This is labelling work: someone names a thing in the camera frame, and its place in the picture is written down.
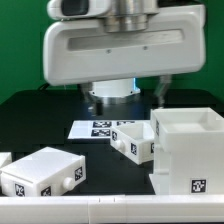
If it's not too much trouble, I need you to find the white left fence rail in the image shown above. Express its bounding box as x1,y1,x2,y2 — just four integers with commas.
0,152,12,168

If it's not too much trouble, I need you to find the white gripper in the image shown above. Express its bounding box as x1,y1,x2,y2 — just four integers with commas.
43,5,206,116

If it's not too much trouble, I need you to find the white drawer cabinet box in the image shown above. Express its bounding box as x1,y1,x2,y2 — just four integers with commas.
149,108,224,195

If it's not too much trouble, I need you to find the white front fence rail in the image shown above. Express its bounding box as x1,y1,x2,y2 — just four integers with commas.
0,195,224,224

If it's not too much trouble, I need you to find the white open drawer with knob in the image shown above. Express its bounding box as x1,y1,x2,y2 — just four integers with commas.
110,121,154,165

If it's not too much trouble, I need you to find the white fence rail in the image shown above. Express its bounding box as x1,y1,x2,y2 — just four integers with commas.
0,152,12,168
0,195,224,224

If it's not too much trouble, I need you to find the white upside-down drawer with knob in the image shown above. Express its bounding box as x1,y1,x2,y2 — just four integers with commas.
0,147,86,197

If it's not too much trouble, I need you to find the white marker base plate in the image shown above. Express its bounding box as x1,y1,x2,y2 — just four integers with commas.
68,120,141,140

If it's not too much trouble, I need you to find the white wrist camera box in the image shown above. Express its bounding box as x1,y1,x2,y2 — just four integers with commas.
47,0,112,20

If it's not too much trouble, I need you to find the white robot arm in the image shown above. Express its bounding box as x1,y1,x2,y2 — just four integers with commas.
43,0,206,112

